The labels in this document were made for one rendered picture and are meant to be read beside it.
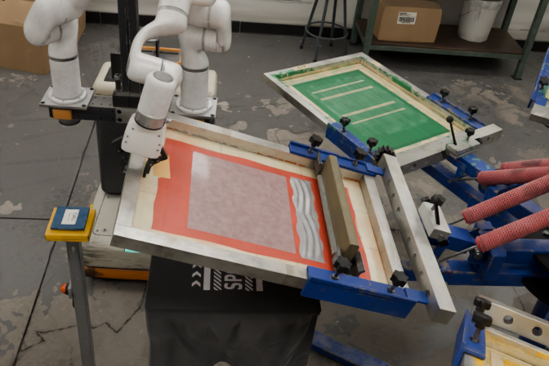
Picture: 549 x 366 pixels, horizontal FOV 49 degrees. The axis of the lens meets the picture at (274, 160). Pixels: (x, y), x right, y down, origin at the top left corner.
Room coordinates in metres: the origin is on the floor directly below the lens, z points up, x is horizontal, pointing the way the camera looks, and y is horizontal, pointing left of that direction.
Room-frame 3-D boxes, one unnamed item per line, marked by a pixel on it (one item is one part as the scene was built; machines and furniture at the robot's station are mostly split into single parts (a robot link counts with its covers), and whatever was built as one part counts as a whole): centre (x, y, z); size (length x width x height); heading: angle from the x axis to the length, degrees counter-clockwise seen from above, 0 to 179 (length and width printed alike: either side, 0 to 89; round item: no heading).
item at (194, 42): (1.86, 0.30, 1.37); 0.13 x 0.10 x 0.16; 89
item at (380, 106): (2.20, -0.47, 1.05); 1.08 x 0.61 x 0.23; 38
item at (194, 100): (1.88, 0.31, 1.21); 0.16 x 0.13 x 0.15; 5
